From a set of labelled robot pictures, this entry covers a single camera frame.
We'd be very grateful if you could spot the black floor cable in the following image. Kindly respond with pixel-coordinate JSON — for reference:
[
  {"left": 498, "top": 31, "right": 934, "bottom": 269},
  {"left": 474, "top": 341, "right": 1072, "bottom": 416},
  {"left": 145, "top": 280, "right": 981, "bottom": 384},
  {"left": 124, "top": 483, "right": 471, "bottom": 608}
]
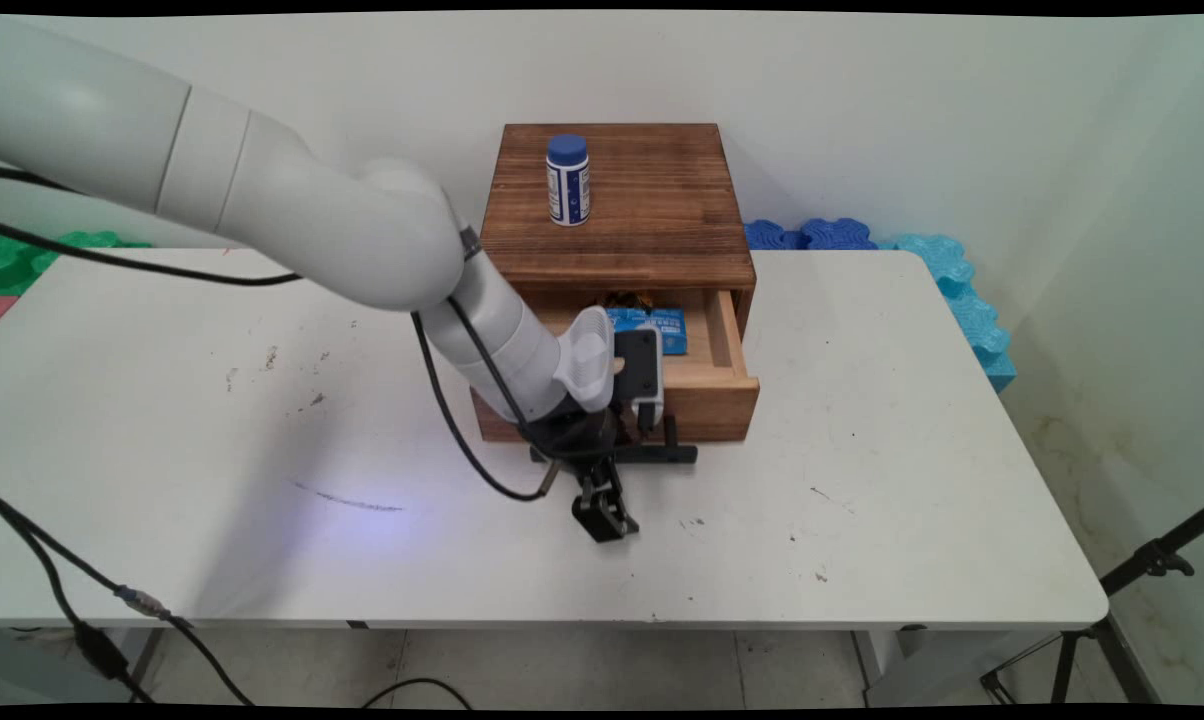
[{"left": 362, "top": 677, "right": 475, "bottom": 710}]

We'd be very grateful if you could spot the black hanging cable with connector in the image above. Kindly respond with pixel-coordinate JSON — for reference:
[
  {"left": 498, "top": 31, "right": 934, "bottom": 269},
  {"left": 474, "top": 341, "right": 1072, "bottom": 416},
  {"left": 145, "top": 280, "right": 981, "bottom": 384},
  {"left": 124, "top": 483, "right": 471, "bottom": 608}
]
[{"left": 0, "top": 492, "right": 256, "bottom": 707}]

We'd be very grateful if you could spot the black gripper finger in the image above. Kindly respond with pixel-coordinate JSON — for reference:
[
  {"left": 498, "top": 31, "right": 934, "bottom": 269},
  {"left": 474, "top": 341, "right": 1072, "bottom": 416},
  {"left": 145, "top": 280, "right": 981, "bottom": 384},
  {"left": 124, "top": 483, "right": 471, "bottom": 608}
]
[
  {"left": 571, "top": 466, "right": 613, "bottom": 545},
  {"left": 598, "top": 466, "right": 642, "bottom": 542}
]

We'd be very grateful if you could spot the wooden drawer with black handle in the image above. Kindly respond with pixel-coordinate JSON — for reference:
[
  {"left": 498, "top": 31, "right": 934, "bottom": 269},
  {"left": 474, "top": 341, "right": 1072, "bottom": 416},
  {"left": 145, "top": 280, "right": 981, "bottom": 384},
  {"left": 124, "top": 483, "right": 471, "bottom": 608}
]
[{"left": 471, "top": 287, "right": 762, "bottom": 468}]

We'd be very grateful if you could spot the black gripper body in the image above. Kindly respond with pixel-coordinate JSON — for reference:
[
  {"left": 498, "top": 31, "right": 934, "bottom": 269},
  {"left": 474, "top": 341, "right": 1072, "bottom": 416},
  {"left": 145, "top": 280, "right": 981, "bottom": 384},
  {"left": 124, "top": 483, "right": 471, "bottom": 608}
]
[{"left": 526, "top": 404, "right": 631, "bottom": 493}]

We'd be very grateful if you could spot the light blue foam mat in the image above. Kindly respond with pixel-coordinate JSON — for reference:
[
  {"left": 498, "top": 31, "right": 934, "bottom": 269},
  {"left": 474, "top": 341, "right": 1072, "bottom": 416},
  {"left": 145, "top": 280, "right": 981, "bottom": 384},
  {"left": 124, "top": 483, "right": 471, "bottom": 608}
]
[{"left": 876, "top": 233, "right": 1019, "bottom": 394}]

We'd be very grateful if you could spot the blue packet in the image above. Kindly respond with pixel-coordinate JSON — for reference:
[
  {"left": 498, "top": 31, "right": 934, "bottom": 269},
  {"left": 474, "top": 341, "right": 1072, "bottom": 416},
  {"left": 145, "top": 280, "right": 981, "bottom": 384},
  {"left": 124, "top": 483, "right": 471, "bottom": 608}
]
[{"left": 605, "top": 305, "right": 688, "bottom": 357}]

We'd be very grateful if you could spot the green foam mat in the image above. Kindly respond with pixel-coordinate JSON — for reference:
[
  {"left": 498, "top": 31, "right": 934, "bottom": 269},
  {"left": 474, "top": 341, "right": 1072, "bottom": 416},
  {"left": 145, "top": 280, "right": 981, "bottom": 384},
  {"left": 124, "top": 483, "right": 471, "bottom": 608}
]
[{"left": 0, "top": 229, "right": 155, "bottom": 297}]

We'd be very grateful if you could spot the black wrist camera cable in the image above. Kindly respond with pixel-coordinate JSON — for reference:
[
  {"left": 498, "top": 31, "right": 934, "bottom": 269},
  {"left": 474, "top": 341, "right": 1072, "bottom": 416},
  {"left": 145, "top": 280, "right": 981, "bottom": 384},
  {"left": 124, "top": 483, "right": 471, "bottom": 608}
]
[{"left": 0, "top": 165, "right": 538, "bottom": 436}]

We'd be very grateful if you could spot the brown wooden drawer cabinet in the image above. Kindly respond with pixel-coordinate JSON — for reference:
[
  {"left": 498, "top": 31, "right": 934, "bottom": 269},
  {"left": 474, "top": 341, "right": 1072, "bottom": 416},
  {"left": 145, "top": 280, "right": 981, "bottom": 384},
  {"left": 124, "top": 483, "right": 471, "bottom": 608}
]
[{"left": 478, "top": 123, "right": 759, "bottom": 333}]

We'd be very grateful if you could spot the black tripod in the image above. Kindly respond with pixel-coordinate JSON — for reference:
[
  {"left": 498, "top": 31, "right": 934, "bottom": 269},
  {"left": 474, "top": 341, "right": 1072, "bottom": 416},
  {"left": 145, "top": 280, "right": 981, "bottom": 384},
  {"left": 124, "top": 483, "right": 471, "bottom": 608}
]
[{"left": 980, "top": 504, "right": 1204, "bottom": 706}]

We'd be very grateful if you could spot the white bottle with blue cap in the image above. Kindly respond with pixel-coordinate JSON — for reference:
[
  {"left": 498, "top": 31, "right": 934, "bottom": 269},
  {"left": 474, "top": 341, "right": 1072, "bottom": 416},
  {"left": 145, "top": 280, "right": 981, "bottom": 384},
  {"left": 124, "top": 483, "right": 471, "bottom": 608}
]
[{"left": 546, "top": 134, "right": 593, "bottom": 228}]

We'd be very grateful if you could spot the dark blue foam mat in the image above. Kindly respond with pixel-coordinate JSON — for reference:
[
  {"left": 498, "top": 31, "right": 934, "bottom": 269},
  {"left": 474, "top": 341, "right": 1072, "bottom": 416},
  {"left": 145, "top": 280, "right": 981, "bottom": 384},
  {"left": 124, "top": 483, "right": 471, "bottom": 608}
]
[{"left": 744, "top": 217, "right": 879, "bottom": 252}]

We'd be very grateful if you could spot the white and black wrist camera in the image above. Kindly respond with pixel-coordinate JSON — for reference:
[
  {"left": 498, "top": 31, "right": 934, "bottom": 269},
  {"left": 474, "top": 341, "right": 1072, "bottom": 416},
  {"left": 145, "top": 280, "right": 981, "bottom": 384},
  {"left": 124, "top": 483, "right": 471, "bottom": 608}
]
[{"left": 611, "top": 327, "right": 668, "bottom": 437}]

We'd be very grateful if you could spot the grey table leg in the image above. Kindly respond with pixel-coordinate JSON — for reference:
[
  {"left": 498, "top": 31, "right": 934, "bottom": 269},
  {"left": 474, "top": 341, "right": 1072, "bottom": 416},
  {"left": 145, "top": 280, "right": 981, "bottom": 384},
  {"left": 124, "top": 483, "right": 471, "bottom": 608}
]
[
  {"left": 850, "top": 629, "right": 908, "bottom": 693},
  {"left": 102, "top": 627, "right": 165, "bottom": 703}
]

